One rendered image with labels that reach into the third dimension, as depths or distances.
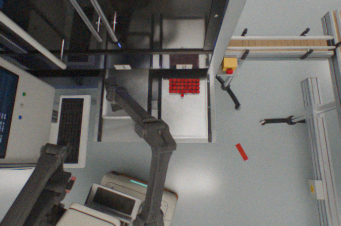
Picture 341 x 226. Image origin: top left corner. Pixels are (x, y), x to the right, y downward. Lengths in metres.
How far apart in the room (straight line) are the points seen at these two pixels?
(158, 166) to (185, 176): 1.43
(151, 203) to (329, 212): 1.33
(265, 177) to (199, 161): 0.60
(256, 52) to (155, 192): 1.00
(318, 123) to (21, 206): 1.77
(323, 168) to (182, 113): 1.05
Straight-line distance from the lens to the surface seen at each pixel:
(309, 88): 2.02
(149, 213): 0.98
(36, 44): 1.10
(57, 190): 1.12
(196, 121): 1.41
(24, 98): 1.45
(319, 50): 1.69
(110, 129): 1.46
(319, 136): 1.98
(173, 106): 1.42
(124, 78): 1.51
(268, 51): 1.57
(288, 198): 2.47
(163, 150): 0.82
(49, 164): 0.97
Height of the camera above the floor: 2.27
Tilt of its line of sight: 75 degrees down
